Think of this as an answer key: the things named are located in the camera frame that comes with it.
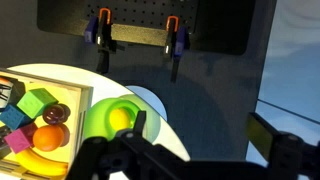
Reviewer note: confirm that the blue toy cube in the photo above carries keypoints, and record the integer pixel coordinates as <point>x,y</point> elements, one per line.
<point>13,116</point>

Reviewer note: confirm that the green toy cube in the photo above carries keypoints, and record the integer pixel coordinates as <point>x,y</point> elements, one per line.
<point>35,101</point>

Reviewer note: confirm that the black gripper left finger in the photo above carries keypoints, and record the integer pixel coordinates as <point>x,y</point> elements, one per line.
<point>140,122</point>

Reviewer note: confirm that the pink toy cube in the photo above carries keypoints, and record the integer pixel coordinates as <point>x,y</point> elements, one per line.
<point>20,138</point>

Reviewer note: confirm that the translucent green plastic bowl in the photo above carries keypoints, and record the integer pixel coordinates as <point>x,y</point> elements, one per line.
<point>96,116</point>

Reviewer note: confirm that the dark purple plum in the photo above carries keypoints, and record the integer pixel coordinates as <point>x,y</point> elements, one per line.
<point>55,114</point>

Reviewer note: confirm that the yellow banana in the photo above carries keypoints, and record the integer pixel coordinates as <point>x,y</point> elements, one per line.
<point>40,165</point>

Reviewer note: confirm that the black and white toy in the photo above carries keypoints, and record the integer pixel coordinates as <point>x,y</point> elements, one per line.
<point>10,93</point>

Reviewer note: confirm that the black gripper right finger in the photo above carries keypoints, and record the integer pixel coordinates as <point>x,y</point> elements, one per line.
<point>263,133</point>

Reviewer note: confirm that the brown clamped strip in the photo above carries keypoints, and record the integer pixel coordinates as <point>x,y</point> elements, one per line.
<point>140,34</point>

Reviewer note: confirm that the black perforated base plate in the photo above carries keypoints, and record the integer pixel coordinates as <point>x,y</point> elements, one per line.
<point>213,26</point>

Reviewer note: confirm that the orange fruit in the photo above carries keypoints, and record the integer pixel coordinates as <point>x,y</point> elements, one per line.
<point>48,137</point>

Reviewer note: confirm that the yellow lemon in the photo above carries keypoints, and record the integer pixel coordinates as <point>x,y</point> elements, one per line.
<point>118,119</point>

